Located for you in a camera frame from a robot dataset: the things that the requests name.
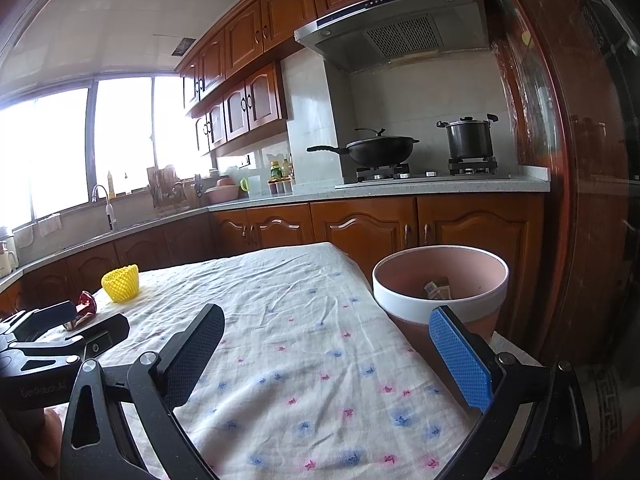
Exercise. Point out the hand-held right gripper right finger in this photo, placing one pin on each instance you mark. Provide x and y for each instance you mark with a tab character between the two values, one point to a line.
460	360

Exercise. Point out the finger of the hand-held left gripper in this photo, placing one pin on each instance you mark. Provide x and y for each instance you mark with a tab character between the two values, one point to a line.
107	335
50	317

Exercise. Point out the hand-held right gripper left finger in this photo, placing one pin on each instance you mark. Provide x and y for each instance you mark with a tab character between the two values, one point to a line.
197	355

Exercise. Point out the red wrapper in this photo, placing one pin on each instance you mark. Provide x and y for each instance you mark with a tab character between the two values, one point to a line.
86	302

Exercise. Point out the pink bin with white rim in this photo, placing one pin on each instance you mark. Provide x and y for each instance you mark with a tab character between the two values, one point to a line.
450	270

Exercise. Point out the person's left hand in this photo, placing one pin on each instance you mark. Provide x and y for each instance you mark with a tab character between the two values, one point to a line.
54	435

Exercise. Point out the yellow foam fruit net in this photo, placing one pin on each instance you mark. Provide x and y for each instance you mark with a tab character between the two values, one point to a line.
121	284

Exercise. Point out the white stool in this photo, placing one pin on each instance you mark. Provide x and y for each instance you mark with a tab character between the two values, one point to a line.
515	347

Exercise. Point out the beige printed wrapper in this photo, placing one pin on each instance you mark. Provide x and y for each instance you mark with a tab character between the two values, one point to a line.
437	288

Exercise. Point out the white kettle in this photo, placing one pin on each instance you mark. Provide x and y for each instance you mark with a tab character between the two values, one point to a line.
7	252

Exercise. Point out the white hanging towel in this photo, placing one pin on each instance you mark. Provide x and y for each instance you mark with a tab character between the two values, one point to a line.
50	225

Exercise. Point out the white floral tablecloth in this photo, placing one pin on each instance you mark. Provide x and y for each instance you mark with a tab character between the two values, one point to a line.
300	350

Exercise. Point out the steel kitchen faucet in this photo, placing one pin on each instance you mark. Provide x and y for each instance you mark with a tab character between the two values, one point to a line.
107	210

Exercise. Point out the amber bottle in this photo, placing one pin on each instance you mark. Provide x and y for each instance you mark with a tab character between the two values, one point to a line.
111	186

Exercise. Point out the dish rack with utensils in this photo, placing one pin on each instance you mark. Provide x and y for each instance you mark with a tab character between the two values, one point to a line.
167	187

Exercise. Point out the pink lidded bowl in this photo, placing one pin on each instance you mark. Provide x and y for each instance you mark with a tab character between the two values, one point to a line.
222	192

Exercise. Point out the wooden lower kitchen cabinets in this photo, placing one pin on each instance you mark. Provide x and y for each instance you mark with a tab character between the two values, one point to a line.
360	225

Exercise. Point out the wooden kitchen cabinets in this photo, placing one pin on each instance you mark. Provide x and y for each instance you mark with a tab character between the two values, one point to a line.
245	35
360	225

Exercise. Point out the kitchen window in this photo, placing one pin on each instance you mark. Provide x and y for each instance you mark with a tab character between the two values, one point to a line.
65	150

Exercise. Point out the green cup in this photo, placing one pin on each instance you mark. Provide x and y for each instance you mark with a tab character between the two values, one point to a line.
244	185

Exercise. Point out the white stone countertop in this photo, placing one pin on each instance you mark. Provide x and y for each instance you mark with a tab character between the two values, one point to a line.
500	186

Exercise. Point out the steel seasoning canisters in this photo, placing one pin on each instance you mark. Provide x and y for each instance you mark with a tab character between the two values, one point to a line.
281	187

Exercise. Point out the gas stove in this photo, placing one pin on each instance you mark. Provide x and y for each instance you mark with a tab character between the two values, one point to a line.
425	175

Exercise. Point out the steel stock pot with lid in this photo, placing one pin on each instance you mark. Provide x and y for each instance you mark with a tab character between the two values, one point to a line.
467	137

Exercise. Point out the black wok with lid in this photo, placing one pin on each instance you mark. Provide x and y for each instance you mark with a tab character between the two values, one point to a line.
380	149

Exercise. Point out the ceiling vent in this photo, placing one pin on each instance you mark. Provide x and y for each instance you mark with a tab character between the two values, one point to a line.
184	46

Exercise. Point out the wooden upper kitchen cabinets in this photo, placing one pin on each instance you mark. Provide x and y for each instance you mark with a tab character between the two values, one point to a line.
245	35

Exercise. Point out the steel range hood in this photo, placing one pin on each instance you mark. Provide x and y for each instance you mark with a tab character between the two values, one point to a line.
350	40

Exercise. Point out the dark wooden door frame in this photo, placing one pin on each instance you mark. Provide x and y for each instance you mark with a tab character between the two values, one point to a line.
590	160

